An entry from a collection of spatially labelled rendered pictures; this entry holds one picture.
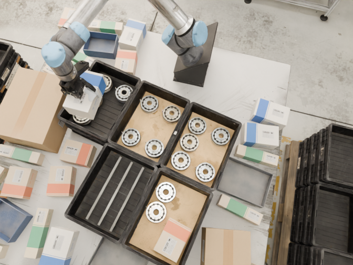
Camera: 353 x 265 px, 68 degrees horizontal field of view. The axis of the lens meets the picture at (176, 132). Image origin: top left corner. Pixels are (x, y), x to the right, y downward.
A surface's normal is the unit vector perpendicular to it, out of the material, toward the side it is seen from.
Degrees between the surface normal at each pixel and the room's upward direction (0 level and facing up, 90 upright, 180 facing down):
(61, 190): 0
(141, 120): 0
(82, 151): 0
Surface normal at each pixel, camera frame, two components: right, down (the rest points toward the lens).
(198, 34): 0.75, 0.18
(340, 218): 0.04, -0.32
